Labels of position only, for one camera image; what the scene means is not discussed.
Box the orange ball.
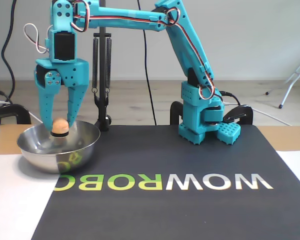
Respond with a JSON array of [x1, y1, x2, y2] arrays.
[[51, 118, 70, 135]]

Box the white paper sheet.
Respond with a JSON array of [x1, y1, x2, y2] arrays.
[[275, 149, 300, 195], [0, 152, 61, 240]]

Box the black metal coil spring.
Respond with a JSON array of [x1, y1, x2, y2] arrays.
[[91, 37, 99, 94], [105, 37, 113, 94]]

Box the black robot supply cable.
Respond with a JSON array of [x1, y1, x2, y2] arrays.
[[219, 91, 241, 106]]

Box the red white black servo cable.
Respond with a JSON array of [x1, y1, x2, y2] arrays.
[[166, 7, 217, 101], [72, 0, 177, 33], [23, 23, 51, 55]]

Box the thin black hanging cable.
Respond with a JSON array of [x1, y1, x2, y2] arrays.
[[136, 0, 158, 126]]

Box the black clamp right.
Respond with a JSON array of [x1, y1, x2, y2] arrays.
[[91, 0, 113, 133]]

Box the white metal stand legs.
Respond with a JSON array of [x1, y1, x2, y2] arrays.
[[264, 51, 300, 110]]

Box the black bottle cap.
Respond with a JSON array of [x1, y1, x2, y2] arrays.
[[50, 131, 70, 139]]

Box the teal gripper with motor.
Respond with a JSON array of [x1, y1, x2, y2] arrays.
[[34, 58, 90, 132]]

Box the metal bowl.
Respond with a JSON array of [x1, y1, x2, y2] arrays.
[[16, 119, 101, 175]]

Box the black mat with WOWROBO print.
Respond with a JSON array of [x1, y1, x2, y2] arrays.
[[31, 124, 300, 240]]

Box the thick black hanging cable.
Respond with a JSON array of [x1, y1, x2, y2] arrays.
[[1, 0, 17, 101]]

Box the black table clamp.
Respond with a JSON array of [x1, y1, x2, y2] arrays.
[[0, 104, 32, 125], [169, 101, 185, 126], [223, 104, 254, 126]]

